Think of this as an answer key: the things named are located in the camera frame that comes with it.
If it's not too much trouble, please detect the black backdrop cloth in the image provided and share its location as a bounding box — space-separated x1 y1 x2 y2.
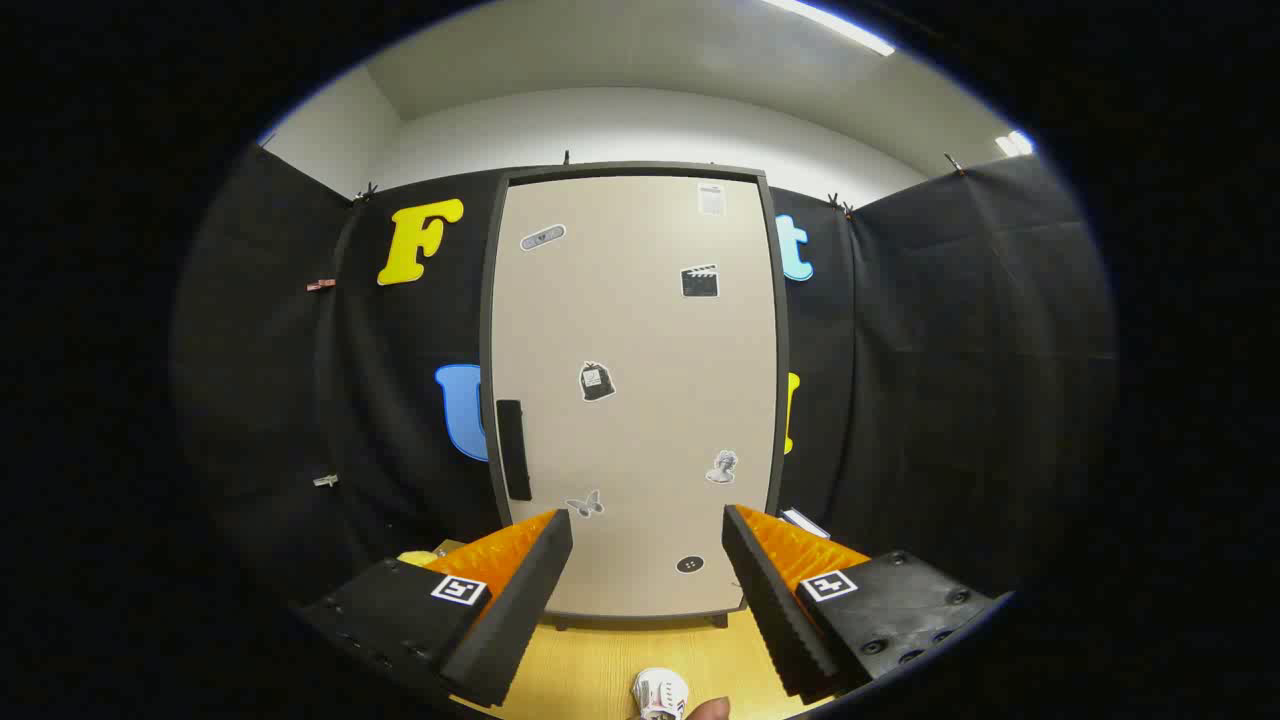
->
170 140 1116 621

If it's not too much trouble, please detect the grey shoe cabinet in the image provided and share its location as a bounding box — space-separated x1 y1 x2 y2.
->
478 160 793 632

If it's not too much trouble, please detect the white shoe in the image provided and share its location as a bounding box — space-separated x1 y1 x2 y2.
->
633 668 691 720

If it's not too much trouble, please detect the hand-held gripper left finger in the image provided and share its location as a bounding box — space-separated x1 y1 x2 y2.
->
298 508 576 709

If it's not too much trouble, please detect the beige shoe cabinet door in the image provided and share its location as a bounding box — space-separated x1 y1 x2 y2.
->
492 176 779 619

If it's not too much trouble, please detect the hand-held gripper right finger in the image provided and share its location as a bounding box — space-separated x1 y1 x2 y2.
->
722 503 1004 703

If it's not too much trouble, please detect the ceiling light strip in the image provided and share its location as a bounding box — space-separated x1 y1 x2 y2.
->
768 0 897 57

